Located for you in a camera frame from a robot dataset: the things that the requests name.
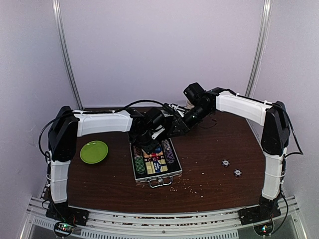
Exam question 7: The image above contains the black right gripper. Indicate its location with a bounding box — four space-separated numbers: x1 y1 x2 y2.
167 104 212 138

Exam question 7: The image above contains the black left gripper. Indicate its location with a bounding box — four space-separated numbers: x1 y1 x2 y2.
133 129 160 155

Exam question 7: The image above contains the aluminium poker case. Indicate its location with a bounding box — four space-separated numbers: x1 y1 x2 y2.
129 109 183 189

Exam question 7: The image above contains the purple poker chip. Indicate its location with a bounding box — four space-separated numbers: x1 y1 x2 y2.
222 160 230 167
234 169 242 177

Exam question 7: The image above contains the blue Texas Hold'em card box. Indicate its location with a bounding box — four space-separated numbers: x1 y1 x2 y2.
145 160 168 175

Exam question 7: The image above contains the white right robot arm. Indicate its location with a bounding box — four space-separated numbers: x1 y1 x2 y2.
168 83 296 220

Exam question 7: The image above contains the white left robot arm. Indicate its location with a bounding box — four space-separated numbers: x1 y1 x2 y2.
42 104 164 221

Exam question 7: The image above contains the red dice set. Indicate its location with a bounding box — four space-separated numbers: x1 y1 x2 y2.
144 155 165 162

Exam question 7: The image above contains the cream ceramic mug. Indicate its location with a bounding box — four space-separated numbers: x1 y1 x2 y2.
186 100 194 110

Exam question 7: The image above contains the brown chip stack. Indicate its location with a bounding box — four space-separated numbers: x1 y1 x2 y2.
133 146 143 158

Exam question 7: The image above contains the blue beige chip stack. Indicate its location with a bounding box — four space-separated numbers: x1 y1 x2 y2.
161 139 171 151

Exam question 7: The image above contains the purple chip stack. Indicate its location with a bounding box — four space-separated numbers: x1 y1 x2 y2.
165 150 175 164

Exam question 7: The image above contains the green chip stack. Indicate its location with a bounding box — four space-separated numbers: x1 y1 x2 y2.
135 156 146 174

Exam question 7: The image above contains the green plate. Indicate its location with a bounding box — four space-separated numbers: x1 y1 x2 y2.
80 140 109 164

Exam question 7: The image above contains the left circuit board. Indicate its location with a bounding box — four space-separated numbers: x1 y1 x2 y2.
53 221 75 238

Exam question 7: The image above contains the circuit board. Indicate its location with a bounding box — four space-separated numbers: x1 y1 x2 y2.
53 221 75 238
254 223 274 237

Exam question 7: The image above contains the right circuit board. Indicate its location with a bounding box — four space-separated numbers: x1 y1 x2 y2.
254 223 274 237

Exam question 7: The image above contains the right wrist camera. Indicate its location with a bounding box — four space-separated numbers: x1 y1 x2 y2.
183 82 205 106

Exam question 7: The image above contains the aluminium front rail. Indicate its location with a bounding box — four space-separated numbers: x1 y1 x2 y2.
18 197 307 239

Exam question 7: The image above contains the right aluminium frame post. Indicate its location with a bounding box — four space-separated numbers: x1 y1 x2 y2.
240 0 272 113

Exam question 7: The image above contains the aluminium frame post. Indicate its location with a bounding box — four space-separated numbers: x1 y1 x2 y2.
52 0 84 110
240 0 272 113

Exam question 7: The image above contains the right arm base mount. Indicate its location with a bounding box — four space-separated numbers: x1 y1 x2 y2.
238 206 281 226

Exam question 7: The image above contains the left aluminium frame post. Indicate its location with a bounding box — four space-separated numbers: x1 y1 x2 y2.
52 0 84 110

